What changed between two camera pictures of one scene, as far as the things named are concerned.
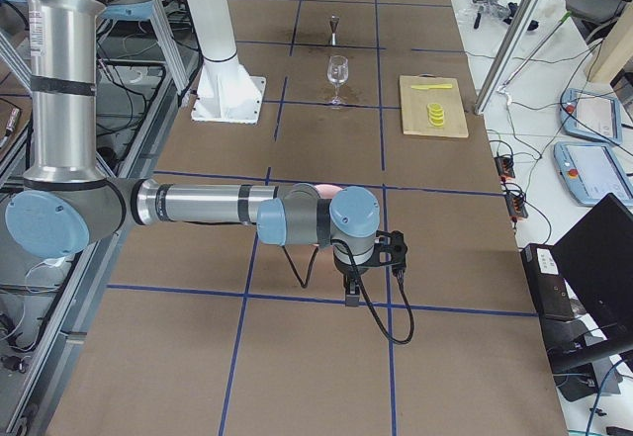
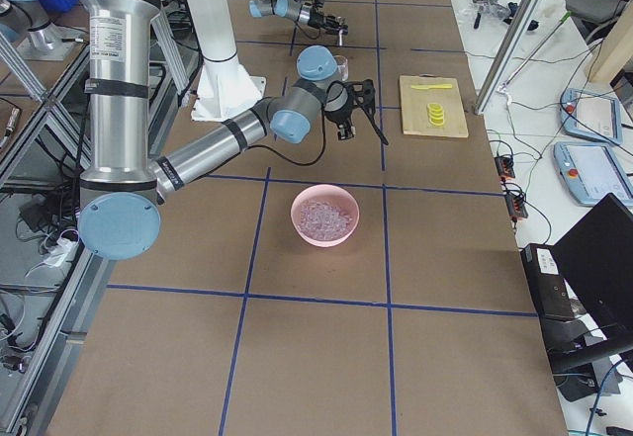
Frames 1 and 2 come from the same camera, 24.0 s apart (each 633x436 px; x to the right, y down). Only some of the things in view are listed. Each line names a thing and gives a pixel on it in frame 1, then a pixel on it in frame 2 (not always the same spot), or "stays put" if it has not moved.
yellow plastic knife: (432, 86) stays put
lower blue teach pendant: (591, 171) stays put
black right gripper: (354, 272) to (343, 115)
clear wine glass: (337, 73) stays put
